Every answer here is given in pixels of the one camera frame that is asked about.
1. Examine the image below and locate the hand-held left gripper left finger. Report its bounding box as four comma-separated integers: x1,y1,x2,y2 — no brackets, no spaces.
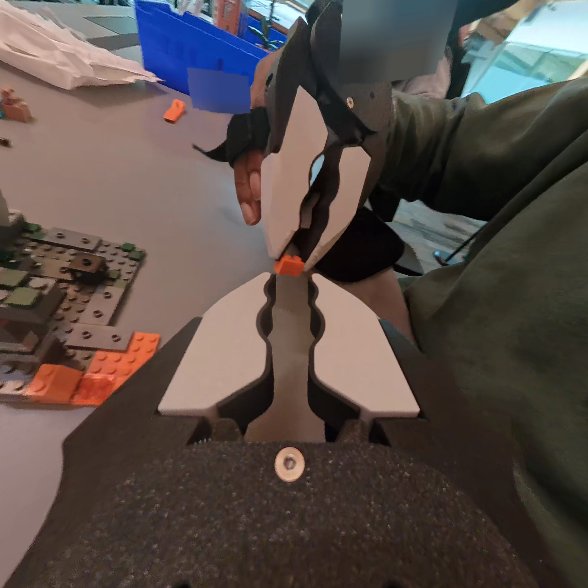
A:
157,272,276,417

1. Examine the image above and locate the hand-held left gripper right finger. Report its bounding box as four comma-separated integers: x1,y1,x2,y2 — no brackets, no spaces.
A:
308,273,421,420

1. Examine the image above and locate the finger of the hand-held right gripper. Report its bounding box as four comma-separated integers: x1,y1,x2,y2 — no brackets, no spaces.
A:
260,85,329,260
302,145,372,271

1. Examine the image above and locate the brick building model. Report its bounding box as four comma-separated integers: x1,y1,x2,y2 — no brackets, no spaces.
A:
0,188,161,407

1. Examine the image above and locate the person's right forearm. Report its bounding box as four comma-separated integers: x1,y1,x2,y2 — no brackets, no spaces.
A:
381,78,588,221

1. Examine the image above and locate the person's right hand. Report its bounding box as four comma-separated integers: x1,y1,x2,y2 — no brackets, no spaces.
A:
233,149,266,227

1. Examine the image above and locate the black mesh office chair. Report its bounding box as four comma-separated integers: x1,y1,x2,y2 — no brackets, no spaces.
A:
317,209,405,283

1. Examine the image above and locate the blue plastic bin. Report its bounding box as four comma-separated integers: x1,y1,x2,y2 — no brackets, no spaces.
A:
134,0,288,97

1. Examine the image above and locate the crumpled white paper bag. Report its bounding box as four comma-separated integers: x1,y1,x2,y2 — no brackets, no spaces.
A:
0,7,164,90

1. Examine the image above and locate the pile of small brick figures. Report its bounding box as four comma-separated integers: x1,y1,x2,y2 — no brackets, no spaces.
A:
0,86,33,124

